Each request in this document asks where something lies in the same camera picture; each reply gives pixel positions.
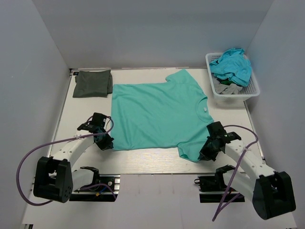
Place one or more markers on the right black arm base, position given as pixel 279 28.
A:
pixel 210 190

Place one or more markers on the dark green cloth in basket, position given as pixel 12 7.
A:
pixel 226 82

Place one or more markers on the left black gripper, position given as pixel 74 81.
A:
pixel 108 143

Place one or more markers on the folded dark grey t-shirt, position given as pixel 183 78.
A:
pixel 93 84

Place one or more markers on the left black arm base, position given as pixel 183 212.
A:
pixel 105 190

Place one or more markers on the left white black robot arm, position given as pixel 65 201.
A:
pixel 55 180

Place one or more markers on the teal green t-shirt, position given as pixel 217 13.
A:
pixel 161 115

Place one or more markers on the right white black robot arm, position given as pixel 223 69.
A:
pixel 270 192

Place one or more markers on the light blue t-shirt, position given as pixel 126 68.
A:
pixel 232 66

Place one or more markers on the grey white cloth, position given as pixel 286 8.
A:
pixel 221 88

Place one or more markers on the white plastic basket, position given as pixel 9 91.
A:
pixel 252 90

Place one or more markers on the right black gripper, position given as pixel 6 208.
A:
pixel 205 154

